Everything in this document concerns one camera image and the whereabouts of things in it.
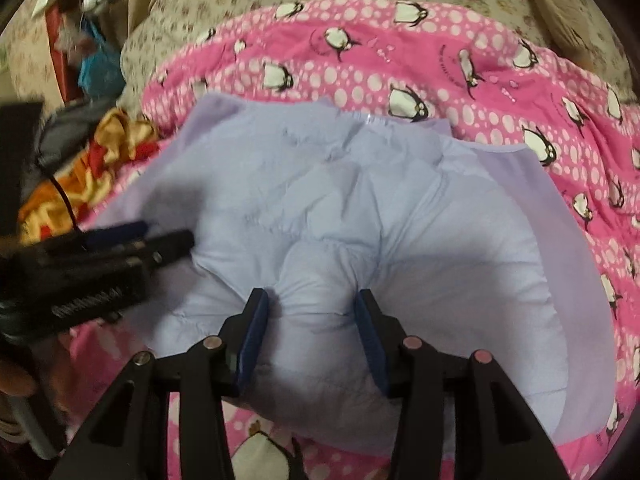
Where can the grey striped garment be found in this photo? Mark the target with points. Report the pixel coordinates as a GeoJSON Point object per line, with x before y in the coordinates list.
{"type": "Point", "coordinates": [70, 125]}

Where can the pink penguin print blanket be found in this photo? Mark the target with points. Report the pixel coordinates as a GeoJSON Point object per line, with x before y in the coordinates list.
{"type": "Point", "coordinates": [450, 85]}

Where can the orange yellow printed blanket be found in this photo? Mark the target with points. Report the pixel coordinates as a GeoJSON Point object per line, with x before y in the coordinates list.
{"type": "Point", "coordinates": [115, 135]}

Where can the teal cloth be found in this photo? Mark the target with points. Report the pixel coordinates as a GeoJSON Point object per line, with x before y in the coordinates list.
{"type": "Point", "coordinates": [100, 72]}

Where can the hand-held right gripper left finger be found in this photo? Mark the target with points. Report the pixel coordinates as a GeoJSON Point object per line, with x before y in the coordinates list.
{"type": "Point", "coordinates": [250, 341]}

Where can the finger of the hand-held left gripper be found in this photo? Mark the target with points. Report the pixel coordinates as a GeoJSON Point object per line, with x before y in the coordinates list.
{"type": "Point", "coordinates": [160, 247]}
{"type": "Point", "coordinates": [117, 232]}

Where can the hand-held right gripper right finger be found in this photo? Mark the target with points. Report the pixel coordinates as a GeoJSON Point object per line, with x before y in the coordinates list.
{"type": "Point", "coordinates": [372, 346]}

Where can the lilac fleece garment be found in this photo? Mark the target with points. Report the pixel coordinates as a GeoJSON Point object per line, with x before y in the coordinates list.
{"type": "Point", "coordinates": [325, 210]}

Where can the floral bed sheet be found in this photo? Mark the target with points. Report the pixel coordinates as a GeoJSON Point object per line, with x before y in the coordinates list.
{"type": "Point", "coordinates": [200, 10]}

